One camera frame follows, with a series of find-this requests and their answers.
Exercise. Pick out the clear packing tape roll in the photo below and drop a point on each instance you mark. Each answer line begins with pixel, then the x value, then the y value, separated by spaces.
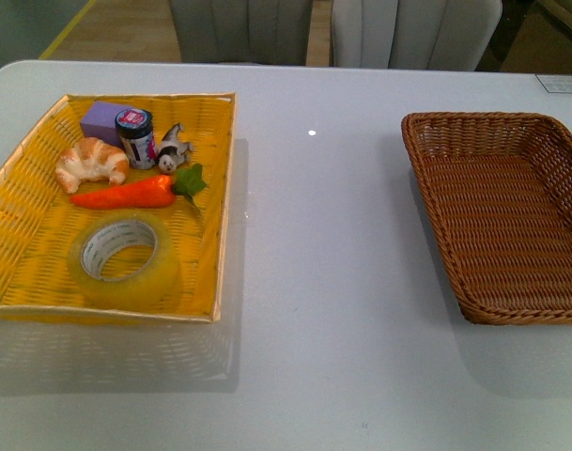
pixel 140 287

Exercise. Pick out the brown wicker basket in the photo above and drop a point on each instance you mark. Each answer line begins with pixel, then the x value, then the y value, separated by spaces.
pixel 497 189

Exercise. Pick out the yellow woven basket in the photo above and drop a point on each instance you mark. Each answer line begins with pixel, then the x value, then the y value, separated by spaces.
pixel 38 223

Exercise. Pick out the orange toy carrot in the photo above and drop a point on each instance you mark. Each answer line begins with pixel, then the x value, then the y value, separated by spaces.
pixel 155 192

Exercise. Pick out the black white toy dog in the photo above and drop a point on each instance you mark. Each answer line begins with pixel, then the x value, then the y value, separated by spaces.
pixel 172 151

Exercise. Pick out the dark jar with label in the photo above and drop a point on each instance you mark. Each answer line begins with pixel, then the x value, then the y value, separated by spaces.
pixel 135 129

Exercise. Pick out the grey chair left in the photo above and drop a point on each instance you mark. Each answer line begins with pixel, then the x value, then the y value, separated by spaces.
pixel 246 32

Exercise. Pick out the grey chair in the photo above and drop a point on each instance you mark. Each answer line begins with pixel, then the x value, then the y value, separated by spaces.
pixel 412 34
pixel 246 32

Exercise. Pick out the toy croissant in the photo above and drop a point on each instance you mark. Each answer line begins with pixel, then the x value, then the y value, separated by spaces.
pixel 91 159

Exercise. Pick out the purple block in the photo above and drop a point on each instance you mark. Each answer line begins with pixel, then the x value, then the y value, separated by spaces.
pixel 99 122

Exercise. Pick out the grey chair right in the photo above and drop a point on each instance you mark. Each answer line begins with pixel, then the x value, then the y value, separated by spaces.
pixel 412 34

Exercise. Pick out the table corner label sticker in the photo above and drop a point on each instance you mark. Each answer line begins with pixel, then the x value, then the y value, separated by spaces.
pixel 560 84

